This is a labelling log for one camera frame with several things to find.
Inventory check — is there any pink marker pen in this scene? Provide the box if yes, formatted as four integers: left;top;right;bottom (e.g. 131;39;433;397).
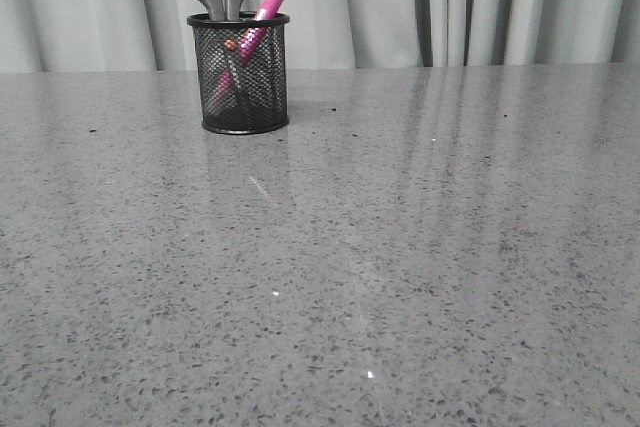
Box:
213;0;284;103

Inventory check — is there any black mesh pen holder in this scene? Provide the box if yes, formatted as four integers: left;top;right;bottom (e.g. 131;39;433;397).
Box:
187;11;290;135

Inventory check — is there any grey curtain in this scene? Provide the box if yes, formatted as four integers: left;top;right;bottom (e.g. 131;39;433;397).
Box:
1;0;639;73

